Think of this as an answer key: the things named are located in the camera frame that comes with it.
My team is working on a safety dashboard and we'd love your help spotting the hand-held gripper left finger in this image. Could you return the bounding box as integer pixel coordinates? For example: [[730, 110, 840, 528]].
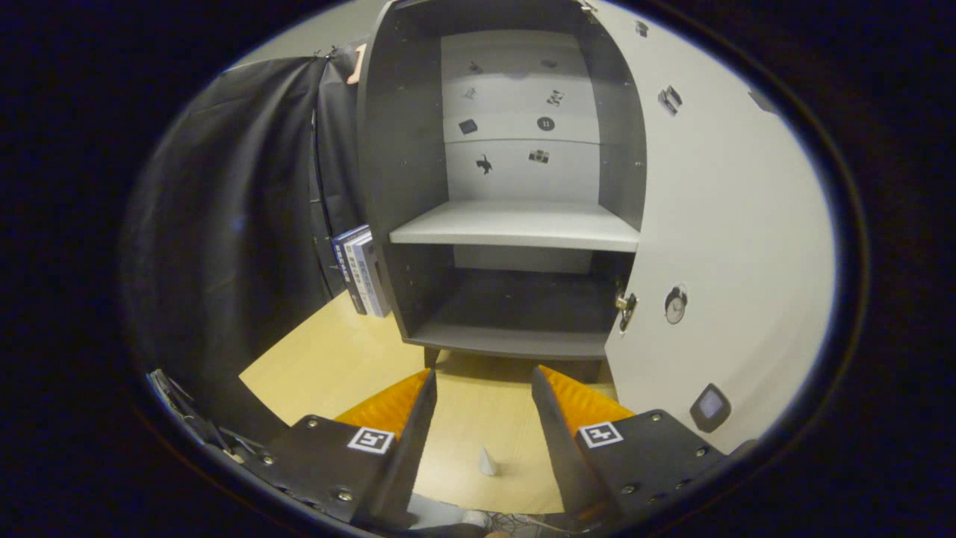
[[258, 368, 439, 528]]

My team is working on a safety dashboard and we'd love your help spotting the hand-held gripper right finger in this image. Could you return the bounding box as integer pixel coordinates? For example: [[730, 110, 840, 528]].
[[532, 365, 729, 524]]

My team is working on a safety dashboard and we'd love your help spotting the grey spine book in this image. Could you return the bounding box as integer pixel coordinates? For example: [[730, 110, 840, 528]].
[[357, 238, 391, 318]]

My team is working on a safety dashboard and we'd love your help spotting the dark blue book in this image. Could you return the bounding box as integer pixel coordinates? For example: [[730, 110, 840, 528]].
[[332, 226, 368, 315]]

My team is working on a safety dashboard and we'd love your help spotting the light grey cabinet shelf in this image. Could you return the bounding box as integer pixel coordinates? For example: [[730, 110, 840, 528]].
[[388, 200, 641, 253]]

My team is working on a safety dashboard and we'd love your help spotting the black backdrop cloth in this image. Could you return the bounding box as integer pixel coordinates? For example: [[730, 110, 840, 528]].
[[119, 45, 370, 442]]

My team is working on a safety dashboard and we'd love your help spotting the grey cabinet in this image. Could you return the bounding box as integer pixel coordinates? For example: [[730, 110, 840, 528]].
[[357, 0, 647, 383]]

